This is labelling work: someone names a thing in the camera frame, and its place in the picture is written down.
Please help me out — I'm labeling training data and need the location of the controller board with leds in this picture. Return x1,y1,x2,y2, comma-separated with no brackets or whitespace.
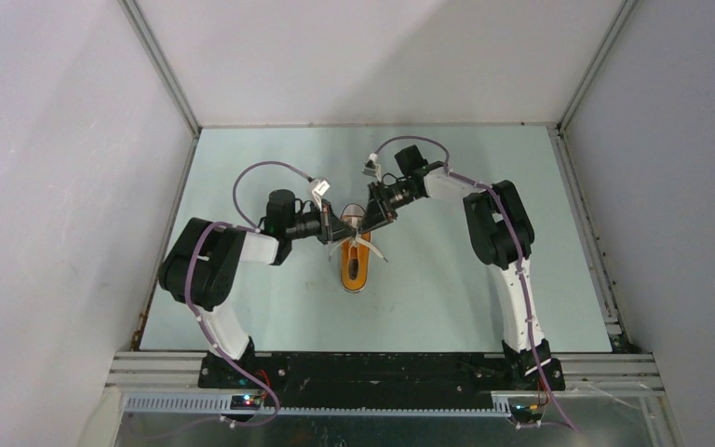
508,405,543,429
229,394,263,412

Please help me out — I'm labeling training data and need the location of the white shoelace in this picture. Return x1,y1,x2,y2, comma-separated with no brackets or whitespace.
327,210,388,262

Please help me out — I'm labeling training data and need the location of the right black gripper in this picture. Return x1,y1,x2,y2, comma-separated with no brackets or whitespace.
359,180,423,235

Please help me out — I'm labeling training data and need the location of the right controller board with leds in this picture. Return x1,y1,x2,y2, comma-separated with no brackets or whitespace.
508,405,543,429

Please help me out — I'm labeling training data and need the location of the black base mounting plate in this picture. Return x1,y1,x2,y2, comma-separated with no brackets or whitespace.
197,351,566,410

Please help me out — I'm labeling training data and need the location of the left controller board with leds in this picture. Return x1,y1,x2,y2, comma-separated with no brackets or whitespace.
229,394,263,412

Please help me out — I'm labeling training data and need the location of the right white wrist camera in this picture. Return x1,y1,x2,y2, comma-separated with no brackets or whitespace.
362,153,384,183

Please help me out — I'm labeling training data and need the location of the aluminium frame rail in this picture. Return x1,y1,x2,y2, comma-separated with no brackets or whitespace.
106,351,665,396

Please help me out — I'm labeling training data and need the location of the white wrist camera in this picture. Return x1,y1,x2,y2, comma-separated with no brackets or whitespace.
308,177,331,210
362,153,384,183

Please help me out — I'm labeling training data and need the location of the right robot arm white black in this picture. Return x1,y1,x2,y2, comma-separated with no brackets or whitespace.
359,145,551,389

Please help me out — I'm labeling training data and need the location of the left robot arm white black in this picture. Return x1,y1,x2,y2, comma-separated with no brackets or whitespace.
158,189,359,388

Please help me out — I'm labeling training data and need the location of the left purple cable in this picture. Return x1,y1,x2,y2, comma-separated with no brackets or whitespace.
183,160,322,429

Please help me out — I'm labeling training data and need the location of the orange canvas sneaker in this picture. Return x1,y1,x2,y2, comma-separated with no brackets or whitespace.
340,203,371,293

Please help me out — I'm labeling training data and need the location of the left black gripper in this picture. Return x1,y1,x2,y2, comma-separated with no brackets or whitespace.
285,198,357,245

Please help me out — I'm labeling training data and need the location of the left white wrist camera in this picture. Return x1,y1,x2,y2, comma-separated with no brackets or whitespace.
308,177,331,210

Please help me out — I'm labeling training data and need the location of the grey slotted cable duct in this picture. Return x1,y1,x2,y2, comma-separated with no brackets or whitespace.
123,394,513,419

